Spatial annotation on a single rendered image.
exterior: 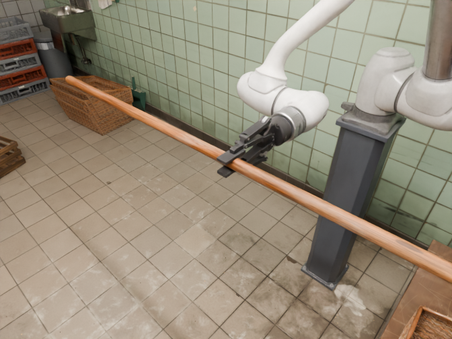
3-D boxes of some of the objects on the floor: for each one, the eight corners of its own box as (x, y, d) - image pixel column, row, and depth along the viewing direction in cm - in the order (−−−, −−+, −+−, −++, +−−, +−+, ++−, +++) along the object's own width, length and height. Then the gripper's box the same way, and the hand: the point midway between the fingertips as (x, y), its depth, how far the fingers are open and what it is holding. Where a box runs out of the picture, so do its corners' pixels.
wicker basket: (95, 140, 301) (88, 113, 284) (62, 122, 327) (52, 96, 310) (136, 119, 331) (131, 93, 314) (102, 103, 358) (95, 80, 341)
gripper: (296, 106, 82) (233, 144, 68) (288, 157, 92) (233, 200, 78) (272, 97, 86) (208, 132, 72) (267, 147, 96) (210, 187, 82)
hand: (231, 161), depth 77 cm, fingers closed on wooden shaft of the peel, 3 cm apart
